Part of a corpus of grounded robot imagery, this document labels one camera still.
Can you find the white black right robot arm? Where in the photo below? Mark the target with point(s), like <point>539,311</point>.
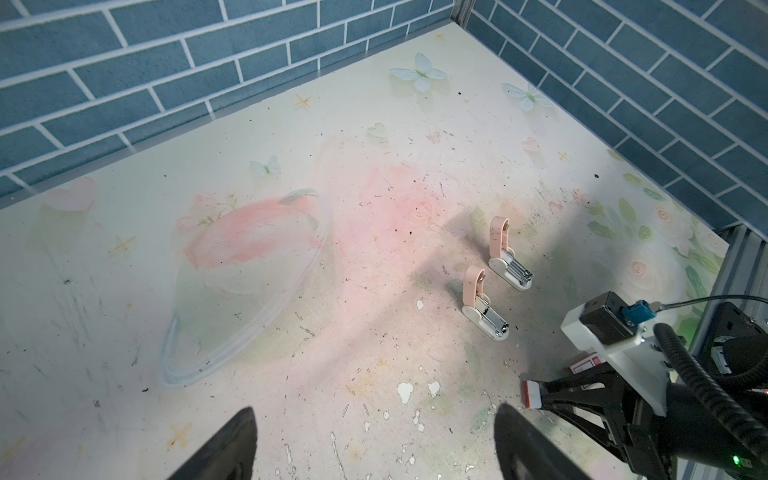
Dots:
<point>716,416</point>

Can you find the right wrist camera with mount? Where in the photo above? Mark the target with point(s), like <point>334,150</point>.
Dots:
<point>600,326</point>

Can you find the red staple box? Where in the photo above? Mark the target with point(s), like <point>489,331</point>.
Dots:
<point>591,360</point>

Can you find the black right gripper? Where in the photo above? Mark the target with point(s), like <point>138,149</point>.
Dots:
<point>633,433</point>

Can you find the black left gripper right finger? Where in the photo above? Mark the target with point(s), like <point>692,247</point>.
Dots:
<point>523,452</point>

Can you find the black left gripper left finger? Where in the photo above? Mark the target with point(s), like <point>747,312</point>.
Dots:
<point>228,454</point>

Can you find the aluminium corner post right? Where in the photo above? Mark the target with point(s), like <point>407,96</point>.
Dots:
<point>461,12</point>

